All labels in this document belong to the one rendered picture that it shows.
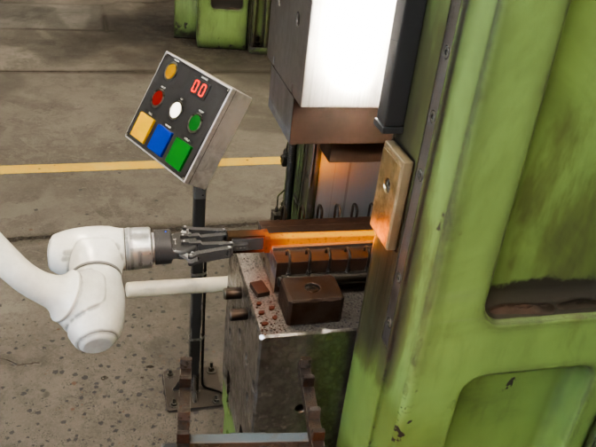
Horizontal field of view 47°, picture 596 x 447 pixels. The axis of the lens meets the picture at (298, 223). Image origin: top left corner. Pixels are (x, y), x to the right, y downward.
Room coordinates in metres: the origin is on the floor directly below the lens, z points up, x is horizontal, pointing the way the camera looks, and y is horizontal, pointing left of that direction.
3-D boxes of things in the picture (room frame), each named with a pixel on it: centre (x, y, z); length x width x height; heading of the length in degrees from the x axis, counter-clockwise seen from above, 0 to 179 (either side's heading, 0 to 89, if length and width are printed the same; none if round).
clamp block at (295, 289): (1.18, -0.05, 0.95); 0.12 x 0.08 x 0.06; 107
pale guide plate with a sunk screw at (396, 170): (1.07, -0.15, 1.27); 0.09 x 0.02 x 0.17; 17
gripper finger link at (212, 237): (1.28, 0.20, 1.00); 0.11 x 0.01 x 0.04; 112
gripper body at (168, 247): (1.24, 0.26, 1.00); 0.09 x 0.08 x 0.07; 107
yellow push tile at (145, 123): (1.83, 0.47, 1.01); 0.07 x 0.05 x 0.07; 42
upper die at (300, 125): (1.39, -0.14, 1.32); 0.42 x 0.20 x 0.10; 107
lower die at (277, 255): (1.39, -0.14, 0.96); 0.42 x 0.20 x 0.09; 107
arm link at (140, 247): (1.22, 0.33, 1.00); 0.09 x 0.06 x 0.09; 17
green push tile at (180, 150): (1.68, 0.34, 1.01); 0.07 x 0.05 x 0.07; 42
